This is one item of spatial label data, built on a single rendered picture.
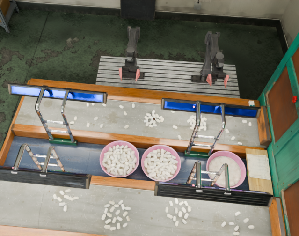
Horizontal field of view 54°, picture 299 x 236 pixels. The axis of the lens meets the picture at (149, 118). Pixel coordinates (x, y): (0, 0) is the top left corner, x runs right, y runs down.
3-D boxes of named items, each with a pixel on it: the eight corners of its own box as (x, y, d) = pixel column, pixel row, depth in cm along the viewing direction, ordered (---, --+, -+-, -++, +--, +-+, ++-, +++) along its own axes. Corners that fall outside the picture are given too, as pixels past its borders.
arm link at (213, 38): (223, 58, 205) (219, 28, 222) (210, 57, 205) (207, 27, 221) (218, 70, 216) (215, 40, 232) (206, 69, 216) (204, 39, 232)
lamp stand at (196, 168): (183, 184, 200) (194, 156, 162) (212, 187, 200) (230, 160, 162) (182, 212, 190) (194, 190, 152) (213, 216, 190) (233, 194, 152)
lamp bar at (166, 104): (161, 99, 192) (162, 92, 186) (256, 108, 192) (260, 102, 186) (160, 109, 188) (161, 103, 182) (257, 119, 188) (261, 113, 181)
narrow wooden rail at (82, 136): (17, 130, 218) (12, 122, 209) (261, 154, 217) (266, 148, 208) (15, 137, 215) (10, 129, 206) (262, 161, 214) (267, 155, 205)
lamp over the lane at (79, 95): (13, 85, 193) (9, 77, 186) (108, 94, 192) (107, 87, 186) (9, 94, 188) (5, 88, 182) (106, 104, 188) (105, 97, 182)
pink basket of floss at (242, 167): (195, 170, 206) (198, 164, 198) (222, 149, 216) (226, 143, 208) (222, 200, 196) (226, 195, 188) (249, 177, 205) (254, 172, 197)
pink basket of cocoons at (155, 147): (136, 155, 210) (136, 149, 202) (171, 146, 215) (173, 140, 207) (147, 190, 197) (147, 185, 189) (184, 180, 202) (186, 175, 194)
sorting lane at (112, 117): (27, 93, 229) (26, 91, 227) (259, 115, 228) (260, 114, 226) (14, 126, 213) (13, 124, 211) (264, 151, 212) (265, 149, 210)
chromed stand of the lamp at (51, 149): (41, 170, 201) (20, 139, 163) (70, 173, 200) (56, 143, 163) (32, 197, 190) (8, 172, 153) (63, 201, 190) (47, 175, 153)
